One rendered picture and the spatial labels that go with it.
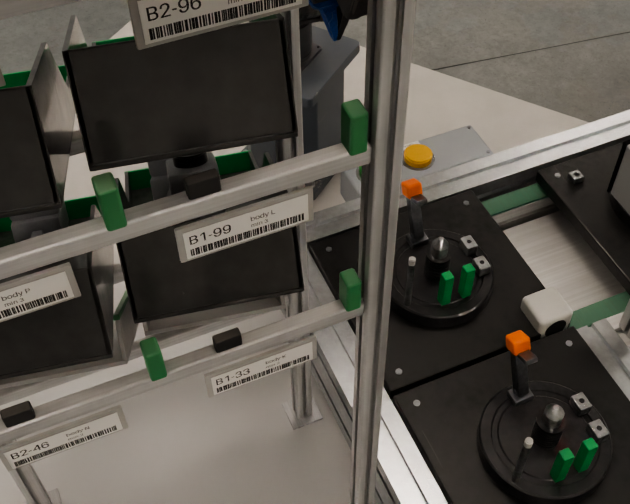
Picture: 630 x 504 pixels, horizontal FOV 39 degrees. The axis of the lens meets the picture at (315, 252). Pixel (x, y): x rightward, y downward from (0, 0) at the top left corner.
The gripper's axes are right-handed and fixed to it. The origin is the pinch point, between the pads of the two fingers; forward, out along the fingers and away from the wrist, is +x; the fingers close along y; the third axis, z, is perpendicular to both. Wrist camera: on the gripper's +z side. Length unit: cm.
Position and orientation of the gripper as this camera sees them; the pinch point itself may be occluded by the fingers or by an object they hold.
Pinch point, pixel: (335, 13)
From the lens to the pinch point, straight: 103.2
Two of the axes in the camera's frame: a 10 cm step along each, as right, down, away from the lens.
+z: 3.9, 7.1, -5.9
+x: 0.1, 6.4, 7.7
